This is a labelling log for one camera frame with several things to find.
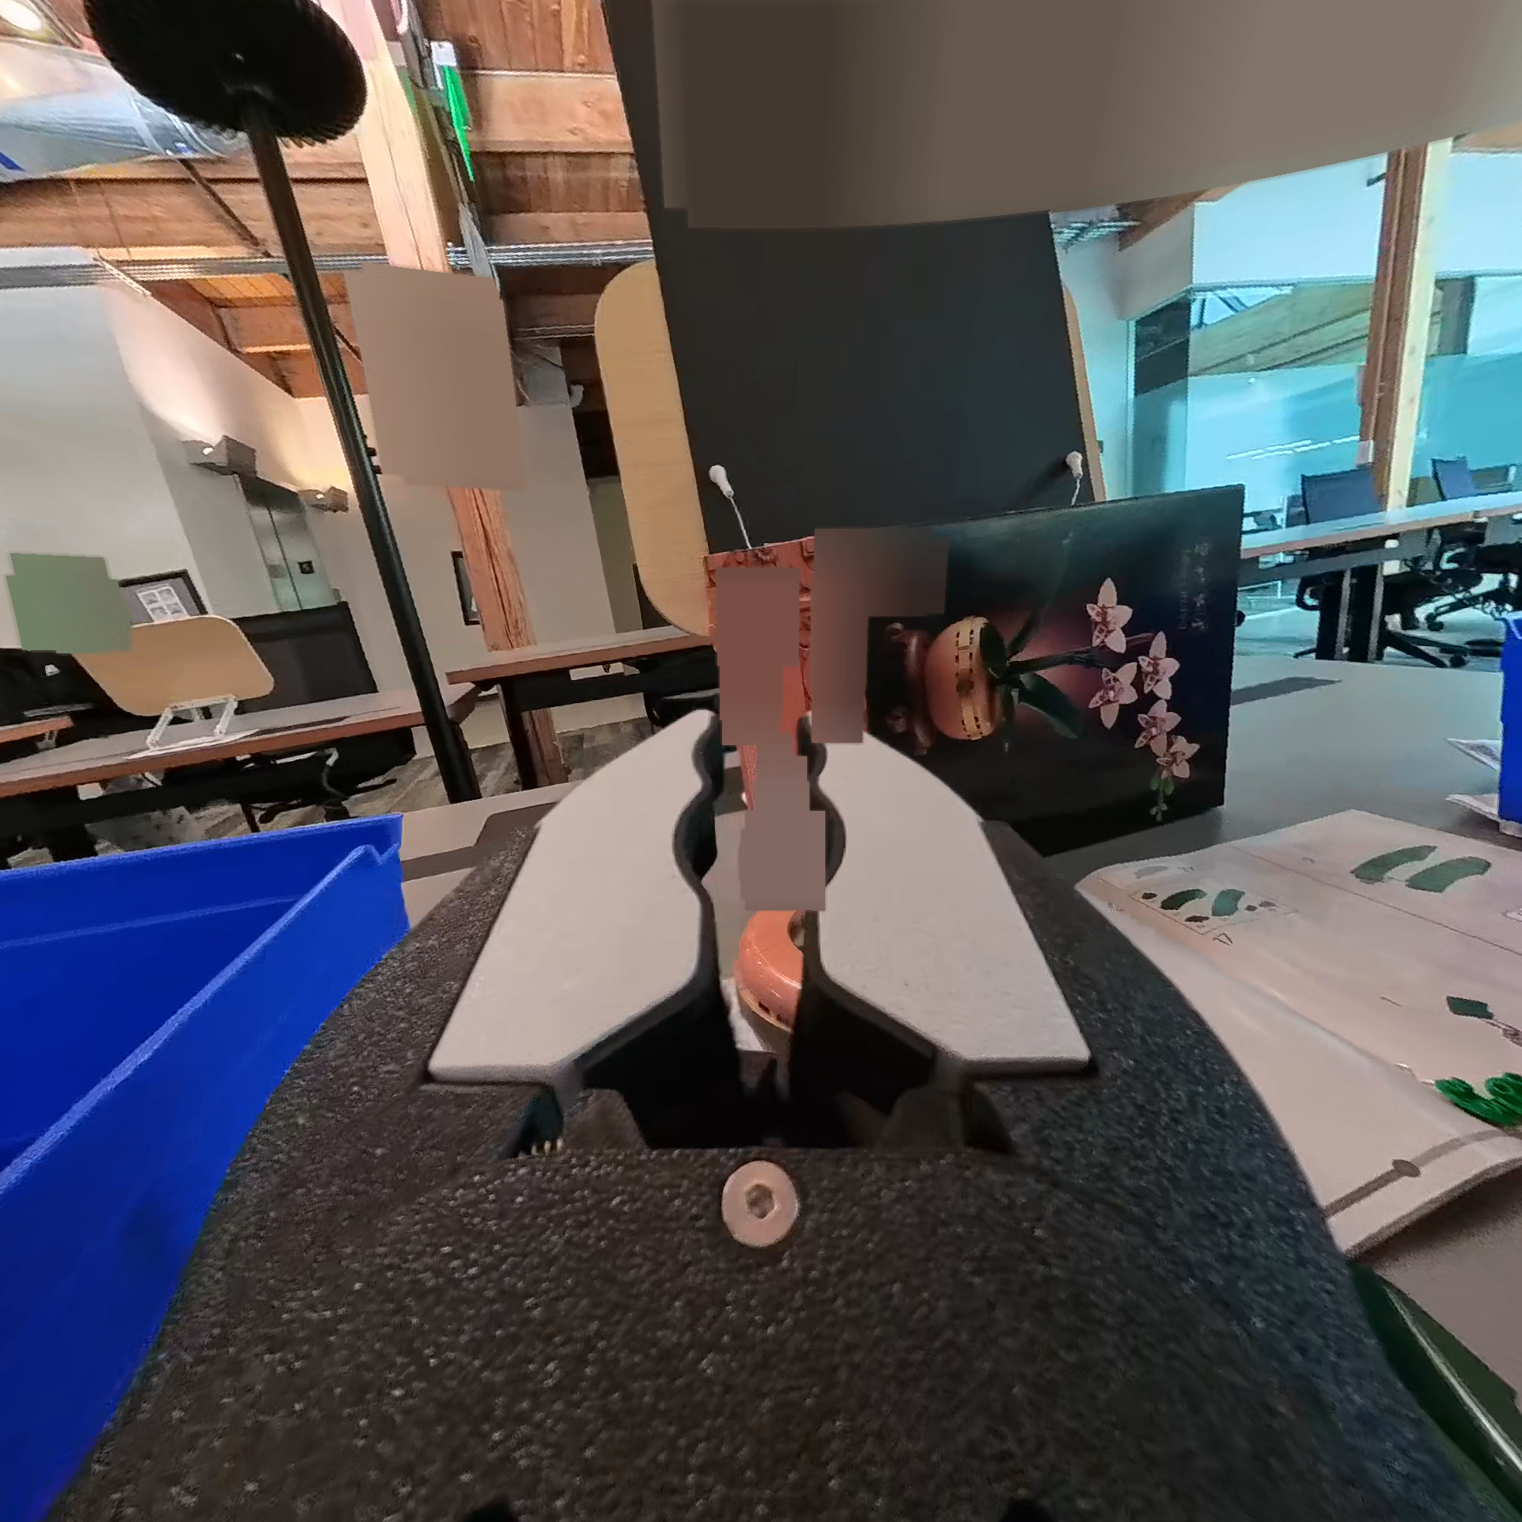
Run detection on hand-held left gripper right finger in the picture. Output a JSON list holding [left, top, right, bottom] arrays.
[[799, 723, 1092, 1086]]

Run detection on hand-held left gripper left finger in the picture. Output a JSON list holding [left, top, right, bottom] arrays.
[[426, 711, 723, 1091]]

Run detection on terracotta brick flower pot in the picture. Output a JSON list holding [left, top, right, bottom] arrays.
[[703, 538, 833, 1031]]

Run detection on grey desk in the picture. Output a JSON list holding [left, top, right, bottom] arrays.
[[402, 653, 1522, 1334]]

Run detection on long white office desk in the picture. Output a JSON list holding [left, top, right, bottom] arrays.
[[1235, 489, 1522, 663]]

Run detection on dark orchid picture box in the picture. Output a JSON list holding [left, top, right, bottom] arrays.
[[866, 484, 1245, 857]]

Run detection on open instruction booklet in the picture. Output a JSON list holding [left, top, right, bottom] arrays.
[[1076, 810, 1522, 1260]]

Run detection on brown office table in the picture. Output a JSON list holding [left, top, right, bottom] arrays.
[[0, 683, 480, 834]]

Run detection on clear acrylic stand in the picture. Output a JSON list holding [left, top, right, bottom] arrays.
[[145, 694, 246, 756]]

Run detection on blue plastic bin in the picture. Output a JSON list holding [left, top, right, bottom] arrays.
[[0, 814, 411, 1522]]

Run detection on light wooden rounded board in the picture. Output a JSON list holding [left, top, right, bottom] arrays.
[[592, 259, 712, 638]]

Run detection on black lamp pole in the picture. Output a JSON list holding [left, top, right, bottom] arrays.
[[243, 113, 482, 805]]

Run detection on dark upright panel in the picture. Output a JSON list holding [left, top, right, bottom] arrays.
[[599, 0, 1101, 620]]

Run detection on green brick pieces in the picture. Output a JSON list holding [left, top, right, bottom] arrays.
[[1433, 1071, 1522, 1129]]

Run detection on black office chair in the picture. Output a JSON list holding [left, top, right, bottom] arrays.
[[1295, 466, 1469, 671]]

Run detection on small blue bin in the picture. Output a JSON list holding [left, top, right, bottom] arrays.
[[1496, 613, 1522, 826]]

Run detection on dark green tray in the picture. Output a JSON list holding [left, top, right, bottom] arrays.
[[1350, 1261, 1522, 1522]]

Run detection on black round lamp head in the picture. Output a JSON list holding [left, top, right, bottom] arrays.
[[83, 0, 368, 149]]

